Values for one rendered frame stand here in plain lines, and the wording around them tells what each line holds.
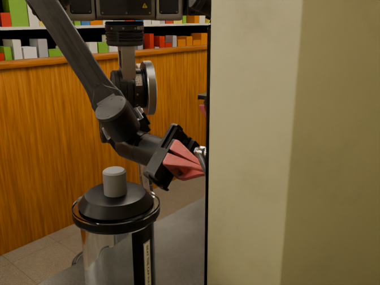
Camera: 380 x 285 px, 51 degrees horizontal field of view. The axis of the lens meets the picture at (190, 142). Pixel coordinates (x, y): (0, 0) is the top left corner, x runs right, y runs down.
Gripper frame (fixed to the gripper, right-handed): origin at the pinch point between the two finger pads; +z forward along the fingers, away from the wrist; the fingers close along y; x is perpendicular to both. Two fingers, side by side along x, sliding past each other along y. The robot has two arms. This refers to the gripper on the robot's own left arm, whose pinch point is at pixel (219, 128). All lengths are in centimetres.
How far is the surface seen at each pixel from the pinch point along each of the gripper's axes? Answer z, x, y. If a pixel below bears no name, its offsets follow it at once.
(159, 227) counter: 16.1, -27.6, 4.3
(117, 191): -8, -56, 26
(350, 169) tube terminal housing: -12, -41, 48
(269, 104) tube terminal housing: -19, -46, 40
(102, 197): -8, -57, 24
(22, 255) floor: 109, 10, -153
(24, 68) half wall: -1, 31, -162
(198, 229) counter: 16.2, -22.7, 11.6
